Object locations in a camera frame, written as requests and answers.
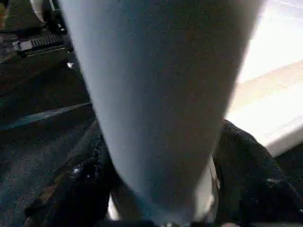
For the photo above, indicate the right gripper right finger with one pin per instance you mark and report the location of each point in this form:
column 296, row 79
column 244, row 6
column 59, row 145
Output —
column 255, row 189

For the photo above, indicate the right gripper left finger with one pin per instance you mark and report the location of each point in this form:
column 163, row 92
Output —
column 75, row 189

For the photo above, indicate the white plastic table top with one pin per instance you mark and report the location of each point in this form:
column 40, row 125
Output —
column 272, row 94

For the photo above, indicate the white plastic table leg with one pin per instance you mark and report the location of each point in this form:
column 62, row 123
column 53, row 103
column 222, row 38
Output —
column 154, row 71

